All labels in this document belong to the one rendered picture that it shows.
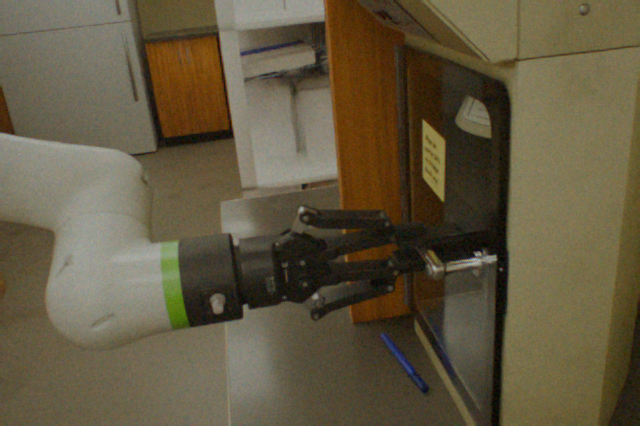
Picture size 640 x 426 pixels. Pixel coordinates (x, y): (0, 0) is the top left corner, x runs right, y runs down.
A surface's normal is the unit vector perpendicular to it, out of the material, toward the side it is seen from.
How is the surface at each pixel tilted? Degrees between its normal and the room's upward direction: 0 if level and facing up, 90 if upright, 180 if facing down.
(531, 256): 90
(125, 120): 90
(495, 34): 90
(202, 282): 64
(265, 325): 0
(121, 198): 49
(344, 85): 90
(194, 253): 26
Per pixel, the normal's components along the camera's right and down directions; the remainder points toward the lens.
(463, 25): 0.17, 0.37
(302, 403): -0.09, -0.92
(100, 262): 0.21, -0.67
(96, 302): 0.26, -0.01
